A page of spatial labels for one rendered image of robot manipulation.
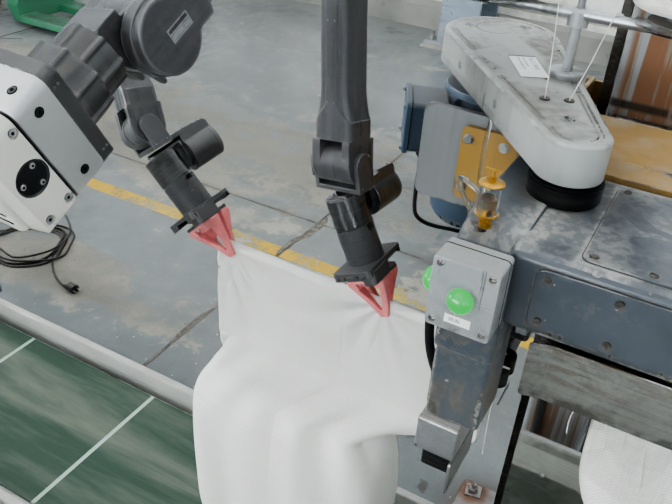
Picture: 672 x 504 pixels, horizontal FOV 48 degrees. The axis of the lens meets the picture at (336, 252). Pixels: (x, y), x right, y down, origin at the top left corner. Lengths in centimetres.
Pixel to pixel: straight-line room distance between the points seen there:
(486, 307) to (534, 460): 74
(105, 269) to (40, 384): 115
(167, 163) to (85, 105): 54
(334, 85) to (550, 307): 42
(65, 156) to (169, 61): 14
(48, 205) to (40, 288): 240
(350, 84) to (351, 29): 7
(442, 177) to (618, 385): 44
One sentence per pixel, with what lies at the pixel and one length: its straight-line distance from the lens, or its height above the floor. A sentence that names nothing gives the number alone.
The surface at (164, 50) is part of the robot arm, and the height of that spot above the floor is 151.
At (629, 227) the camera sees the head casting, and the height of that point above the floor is 134.
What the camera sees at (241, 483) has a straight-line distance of 149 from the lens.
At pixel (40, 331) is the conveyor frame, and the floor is 39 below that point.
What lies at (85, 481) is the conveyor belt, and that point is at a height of 38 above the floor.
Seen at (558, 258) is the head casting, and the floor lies 133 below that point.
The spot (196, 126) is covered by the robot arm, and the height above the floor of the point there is 123.
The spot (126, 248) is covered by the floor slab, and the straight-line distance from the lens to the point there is 331.
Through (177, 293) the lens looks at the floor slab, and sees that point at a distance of 301.
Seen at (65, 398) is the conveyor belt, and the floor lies 38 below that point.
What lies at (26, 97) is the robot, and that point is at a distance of 70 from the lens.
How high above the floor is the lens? 176
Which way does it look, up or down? 33 degrees down
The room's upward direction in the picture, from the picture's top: 4 degrees clockwise
